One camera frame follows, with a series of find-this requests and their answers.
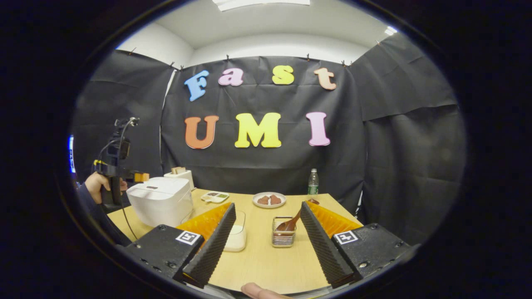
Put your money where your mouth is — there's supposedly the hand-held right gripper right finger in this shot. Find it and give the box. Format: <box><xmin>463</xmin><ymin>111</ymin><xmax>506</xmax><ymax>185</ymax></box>
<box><xmin>300</xmin><ymin>201</ymin><xmax>420</xmax><ymax>288</ymax></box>

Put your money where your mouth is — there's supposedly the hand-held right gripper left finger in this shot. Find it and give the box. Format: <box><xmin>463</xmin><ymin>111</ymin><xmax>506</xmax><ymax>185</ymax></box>
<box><xmin>123</xmin><ymin>202</ymin><xmax>236</xmax><ymax>290</ymax></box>

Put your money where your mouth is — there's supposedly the white rice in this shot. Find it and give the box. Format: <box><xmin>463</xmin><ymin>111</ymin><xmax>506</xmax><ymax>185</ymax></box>
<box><xmin>224</xmin><ymin>224</ymin><xmax>246</xmax><ymax>251</ymax></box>

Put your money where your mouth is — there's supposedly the white rice cooker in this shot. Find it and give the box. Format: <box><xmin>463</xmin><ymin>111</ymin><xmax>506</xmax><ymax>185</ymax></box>
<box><xmin>126</xmin><ymin>177</ymin><xmax>194</xmax><ymax>228</ymax></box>

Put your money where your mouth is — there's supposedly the clear ribbed chopstick holder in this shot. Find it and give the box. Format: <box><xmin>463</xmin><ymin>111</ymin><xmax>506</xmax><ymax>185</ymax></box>
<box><xmin>272</xmin><ymin>216</ymin><xmax>297</xmax><ymax>248</ymax></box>

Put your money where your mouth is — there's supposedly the brown wooden spoon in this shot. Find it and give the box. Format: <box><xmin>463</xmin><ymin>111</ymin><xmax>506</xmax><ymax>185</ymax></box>
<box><xmin>276</xmin><ymin>199</ymin><xmax>320</xmax><ymax>232</ymax></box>

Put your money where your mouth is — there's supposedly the clear plastic rice container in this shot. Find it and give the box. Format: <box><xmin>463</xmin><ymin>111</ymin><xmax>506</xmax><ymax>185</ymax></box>
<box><xmin>223</xmin><ymin>210</ymin><xmax>247</xmax><ymax>252</ymax></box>

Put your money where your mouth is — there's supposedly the white toaster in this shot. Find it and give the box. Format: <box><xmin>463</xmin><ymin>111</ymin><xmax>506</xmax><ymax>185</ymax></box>
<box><xmin>164</xmin><ymin>167</ymin><xmax>195</xmax><ymax>191</ymax></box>

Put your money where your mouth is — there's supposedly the white divided condiment dish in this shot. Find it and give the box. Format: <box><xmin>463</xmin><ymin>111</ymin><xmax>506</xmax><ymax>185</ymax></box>
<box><xmin>201</xmin><ymin>191</ymin><xmax>230</xmax><ymax>204</ymax></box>

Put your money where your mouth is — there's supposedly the white round plate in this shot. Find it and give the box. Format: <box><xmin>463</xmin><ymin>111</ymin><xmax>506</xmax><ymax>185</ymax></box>
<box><xmin>252</xmin><ymin>191</ymin><xmax>287</xmax><ymax>208</ymax></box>

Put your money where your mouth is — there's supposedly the black backdrop cloth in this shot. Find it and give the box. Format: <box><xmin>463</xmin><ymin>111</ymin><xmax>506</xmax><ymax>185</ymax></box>
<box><xmin>71</xmin><ymin>33</ymin><xmax>466</xmax><ymax>245</ymax></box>

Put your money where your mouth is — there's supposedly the large ceiling light panel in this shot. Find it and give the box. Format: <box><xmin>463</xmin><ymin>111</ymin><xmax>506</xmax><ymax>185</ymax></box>
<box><xmin>212</xmin><ymin>0</ymin><xmax>311</xmax><ymax>12</ymax></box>

